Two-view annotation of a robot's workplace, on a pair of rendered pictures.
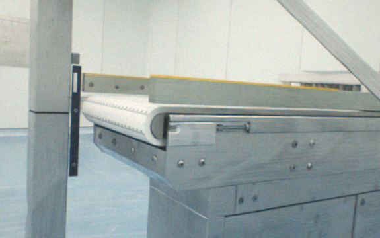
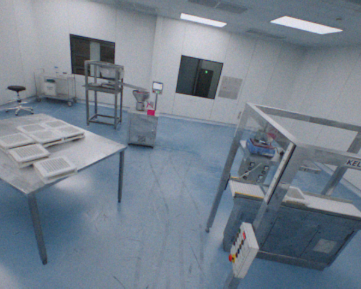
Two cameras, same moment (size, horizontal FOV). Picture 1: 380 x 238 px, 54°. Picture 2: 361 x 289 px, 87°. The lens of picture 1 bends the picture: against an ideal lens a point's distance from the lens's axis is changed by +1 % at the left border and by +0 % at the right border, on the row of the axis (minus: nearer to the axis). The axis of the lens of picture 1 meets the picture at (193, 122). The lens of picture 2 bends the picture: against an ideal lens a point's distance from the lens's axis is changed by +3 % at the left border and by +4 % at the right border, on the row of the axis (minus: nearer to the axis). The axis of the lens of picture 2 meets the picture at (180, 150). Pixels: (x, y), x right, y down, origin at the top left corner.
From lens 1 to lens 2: 157 cm
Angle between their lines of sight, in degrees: 38
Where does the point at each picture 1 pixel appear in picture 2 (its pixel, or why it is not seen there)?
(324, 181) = not seen: hidden behind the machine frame
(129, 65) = (277, 101)
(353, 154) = not seen: hidden behind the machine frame
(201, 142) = (240, 200)
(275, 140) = (254, 203)
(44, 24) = (226, 168)
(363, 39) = not seen: outside the picture
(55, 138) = (223, 183)
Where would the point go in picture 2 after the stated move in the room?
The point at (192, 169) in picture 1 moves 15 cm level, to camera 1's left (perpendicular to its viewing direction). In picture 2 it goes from (237, 203) to (224, 195)
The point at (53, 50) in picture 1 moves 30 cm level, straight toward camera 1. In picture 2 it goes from (226, 172) to (224, 187)
